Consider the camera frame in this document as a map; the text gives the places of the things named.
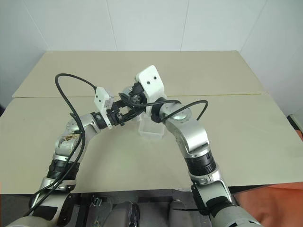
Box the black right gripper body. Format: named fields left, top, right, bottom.
left=131, top=79, right=148, bottom=103

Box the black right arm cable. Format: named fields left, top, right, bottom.
left=118, top=93, right=209, bottom=123

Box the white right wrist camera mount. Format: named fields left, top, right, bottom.
left=134, top=65, right=168, bottom=114

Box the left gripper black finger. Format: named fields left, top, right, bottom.
left=114, top=100, right=134, bottom=110
left=121, top=109, right=143, bottom=121

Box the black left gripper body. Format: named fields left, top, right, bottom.
left=107, top=103, right=126, bottom=128

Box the black frame under table edge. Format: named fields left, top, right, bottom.
left=56, top=188, right=214, bottom=227

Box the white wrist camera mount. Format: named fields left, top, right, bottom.
left=92, top=86, right=115, bottom=130
left=134, top=65, right=168, bottom=114

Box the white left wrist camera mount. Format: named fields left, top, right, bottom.
left=92, top=86, right=115, bottom=130

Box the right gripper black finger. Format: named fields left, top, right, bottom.
left=117, top=92, right=132, bottom=103
left=129, top=95, right=145, bottom=107

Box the clear plastic box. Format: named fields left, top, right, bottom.
left=135, top=112, right=166, bottom=140

